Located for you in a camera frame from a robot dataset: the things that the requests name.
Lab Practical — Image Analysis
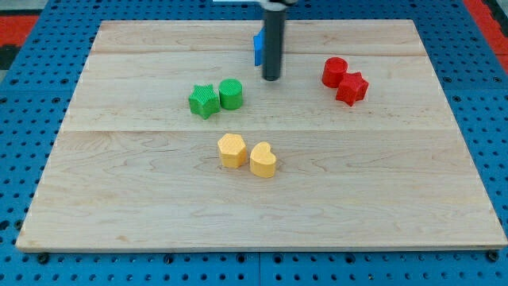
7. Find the green star block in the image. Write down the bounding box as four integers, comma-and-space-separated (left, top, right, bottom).
188, 84, 221, 120

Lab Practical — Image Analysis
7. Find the wooden board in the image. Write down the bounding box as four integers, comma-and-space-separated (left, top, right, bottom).
17, 20, 507, 253

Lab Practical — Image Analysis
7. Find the yellow hexagon block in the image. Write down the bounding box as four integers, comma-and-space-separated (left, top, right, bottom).
217, 133, 247, 168

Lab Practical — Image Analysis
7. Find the red cylinder block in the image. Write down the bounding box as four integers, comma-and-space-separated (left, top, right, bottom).
321, 57, 348, 88

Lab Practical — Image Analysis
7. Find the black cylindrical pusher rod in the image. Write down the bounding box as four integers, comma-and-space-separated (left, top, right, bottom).
260, 1, 287, 81

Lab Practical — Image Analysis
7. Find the blue block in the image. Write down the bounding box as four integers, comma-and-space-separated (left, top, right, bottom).
253, 28, 264, 67

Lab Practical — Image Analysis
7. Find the red star block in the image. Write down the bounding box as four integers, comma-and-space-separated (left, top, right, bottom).
336, 71, 369, 106

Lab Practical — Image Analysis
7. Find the green cylinder block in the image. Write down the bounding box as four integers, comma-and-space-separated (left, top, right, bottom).
218, 79, 243, 110

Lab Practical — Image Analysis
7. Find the yellow heart block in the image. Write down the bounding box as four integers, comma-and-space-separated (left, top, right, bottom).
249, 141, 277, 178

